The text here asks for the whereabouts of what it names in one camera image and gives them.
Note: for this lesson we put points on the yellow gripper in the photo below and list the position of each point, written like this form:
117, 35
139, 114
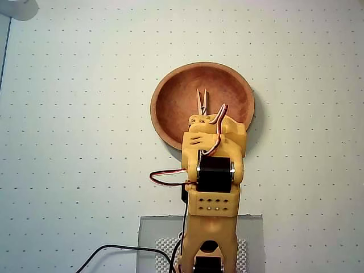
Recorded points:
197, 120

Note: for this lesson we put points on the wooden clothespin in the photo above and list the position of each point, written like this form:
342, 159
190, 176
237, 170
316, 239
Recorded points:
203, 106

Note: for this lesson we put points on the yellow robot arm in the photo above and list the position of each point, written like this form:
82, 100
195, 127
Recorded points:
210, 227

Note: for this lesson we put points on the round wooden bowl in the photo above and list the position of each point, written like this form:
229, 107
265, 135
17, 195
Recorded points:
176, 94

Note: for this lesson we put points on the white textured anti-slip mat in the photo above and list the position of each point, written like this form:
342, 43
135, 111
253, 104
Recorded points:
165, 250

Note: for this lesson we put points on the white cylindrical object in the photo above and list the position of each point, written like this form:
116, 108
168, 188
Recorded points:
17, 8

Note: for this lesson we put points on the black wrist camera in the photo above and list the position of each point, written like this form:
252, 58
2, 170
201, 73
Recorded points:
185, 196

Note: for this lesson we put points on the gray metal base plate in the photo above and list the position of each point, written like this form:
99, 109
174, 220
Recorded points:
148, 227

